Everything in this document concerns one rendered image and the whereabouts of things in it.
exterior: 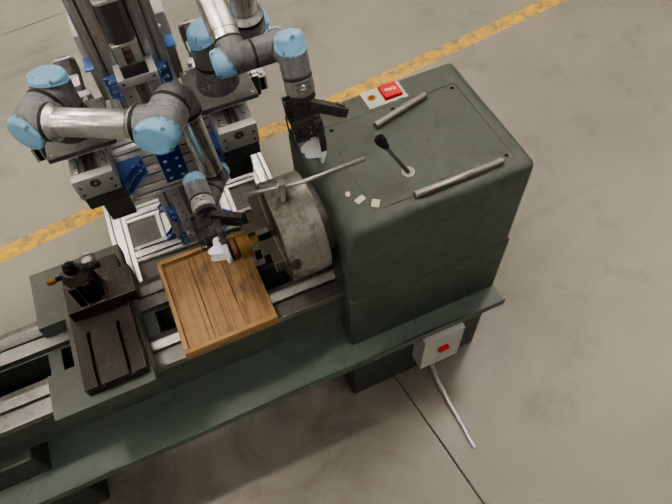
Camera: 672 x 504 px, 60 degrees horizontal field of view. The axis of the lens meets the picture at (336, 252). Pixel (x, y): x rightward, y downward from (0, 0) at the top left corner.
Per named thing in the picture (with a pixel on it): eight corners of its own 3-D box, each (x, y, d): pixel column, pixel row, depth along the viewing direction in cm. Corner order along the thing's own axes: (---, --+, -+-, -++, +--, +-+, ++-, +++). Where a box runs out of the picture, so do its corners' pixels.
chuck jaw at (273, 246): (285, 230, 176) (299, 256, 168) (288, 241, 179) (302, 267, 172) (250, 243, 174) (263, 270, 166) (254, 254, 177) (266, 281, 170)
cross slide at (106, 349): (119, 259, 195) (114, 252, 191) (150, 371, 173) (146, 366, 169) (64, 280, 192) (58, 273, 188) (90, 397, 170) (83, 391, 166)
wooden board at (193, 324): (242, 237, 205) (240, 230, 201) (279, 322, 187) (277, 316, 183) (159, 269, 199) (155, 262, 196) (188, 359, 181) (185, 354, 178)
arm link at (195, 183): (207, 182, 197) (201, 165, 190) (217, 206, 191) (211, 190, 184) (185, 190, 195) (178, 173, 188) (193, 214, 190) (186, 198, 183)
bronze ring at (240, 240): (250, 219, 176) (221, 230, 175) (261, 242, 172) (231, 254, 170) (255, 236, 184) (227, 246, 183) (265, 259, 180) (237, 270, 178)
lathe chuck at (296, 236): (286, 210, 201) (277, 153, 174) (323, 286, 188) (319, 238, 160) (262, 219, 200) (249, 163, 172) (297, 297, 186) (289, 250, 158)
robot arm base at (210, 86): (191, 75, 207) (183, 52, 198) (231, 62, 209) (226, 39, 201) (203, 102, 199) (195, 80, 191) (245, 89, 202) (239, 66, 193)
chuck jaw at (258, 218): (278, 218, 181) (265, 182, 177) (281, 221, 176) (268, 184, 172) (244, 231, 179) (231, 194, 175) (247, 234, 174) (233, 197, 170)
